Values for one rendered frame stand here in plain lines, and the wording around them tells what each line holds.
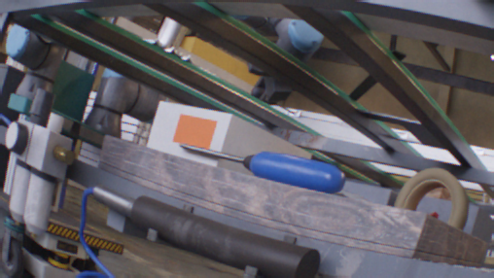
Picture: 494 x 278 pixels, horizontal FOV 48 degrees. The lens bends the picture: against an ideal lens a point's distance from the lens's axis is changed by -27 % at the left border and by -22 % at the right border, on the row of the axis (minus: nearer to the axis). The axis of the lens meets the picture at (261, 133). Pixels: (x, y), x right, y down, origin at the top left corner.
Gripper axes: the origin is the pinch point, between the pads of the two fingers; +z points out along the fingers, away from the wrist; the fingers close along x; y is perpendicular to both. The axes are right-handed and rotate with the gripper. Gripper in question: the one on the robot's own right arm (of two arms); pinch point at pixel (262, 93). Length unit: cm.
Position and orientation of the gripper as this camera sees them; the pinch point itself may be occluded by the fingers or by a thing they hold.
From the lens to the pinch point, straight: 192.7
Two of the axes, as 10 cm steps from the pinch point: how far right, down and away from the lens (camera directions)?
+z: -3.3, 4.3, 8.4
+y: 9.3, 0.1, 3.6
